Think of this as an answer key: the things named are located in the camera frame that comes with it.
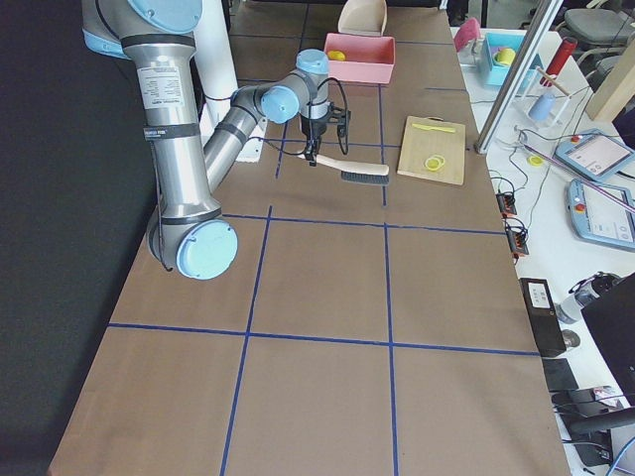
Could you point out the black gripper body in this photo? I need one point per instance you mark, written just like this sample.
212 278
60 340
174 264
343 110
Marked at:
313 127

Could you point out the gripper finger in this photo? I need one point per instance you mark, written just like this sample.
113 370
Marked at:
316 154
309 151

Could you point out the cream hand brush black bristles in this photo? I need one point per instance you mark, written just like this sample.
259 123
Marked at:
365 173

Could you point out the yellow toy potato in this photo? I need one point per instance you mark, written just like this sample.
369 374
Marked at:
336 55

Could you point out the beige plastic dustpan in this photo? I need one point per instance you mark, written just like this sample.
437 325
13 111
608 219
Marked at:
363 18

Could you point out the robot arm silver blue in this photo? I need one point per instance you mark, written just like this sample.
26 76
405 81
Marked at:
164 40

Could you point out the pink plastic bin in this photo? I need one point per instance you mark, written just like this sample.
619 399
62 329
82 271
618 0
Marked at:
366 59

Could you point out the bamboo cutting board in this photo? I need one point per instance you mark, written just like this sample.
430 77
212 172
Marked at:
418 145

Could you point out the yellow plastic toy knife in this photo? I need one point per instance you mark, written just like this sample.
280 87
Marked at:
429 127

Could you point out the lemon slice lower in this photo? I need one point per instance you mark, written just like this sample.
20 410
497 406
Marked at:
430 169

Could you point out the lemon slice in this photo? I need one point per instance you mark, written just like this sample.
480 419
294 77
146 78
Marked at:
430 169
435 161

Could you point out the lemon slice upper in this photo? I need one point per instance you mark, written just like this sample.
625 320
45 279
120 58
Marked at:
435 161

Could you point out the pink cloth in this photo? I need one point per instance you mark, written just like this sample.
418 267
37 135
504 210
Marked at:
469 31

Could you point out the orange circuit board far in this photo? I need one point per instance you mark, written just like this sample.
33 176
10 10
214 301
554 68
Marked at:
506 203

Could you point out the orange circuit board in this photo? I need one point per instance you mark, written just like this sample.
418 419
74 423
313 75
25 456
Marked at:
517 235
506 203

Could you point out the light blue storage tray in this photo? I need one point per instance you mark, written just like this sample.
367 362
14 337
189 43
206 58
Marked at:
490 73

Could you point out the yellow plastic cup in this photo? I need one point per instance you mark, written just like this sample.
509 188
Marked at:
504 56

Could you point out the orange circuit board near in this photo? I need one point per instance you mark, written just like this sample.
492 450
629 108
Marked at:
517 235

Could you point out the yellow lid on desk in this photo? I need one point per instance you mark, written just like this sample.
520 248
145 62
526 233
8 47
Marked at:
535 161

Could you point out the blue cup on rack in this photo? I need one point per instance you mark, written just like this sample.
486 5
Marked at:
541 109

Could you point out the wooden cup rack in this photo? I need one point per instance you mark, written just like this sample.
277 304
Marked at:
539 82

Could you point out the black power box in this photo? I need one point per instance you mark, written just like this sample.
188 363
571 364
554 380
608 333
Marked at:
542 316

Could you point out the red cylinder tube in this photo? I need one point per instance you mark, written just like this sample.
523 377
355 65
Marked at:
562 54

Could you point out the teach pendant far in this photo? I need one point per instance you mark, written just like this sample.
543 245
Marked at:
595 155

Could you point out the teach pendant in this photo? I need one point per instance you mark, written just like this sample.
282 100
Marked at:
599 214
595 155

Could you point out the teach pendant near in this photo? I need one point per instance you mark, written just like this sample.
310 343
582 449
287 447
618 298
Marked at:
599 214

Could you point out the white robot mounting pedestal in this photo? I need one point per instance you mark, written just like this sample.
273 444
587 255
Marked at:
214 65

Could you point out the aluminium frame post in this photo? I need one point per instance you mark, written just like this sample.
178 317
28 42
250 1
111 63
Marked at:
539 26

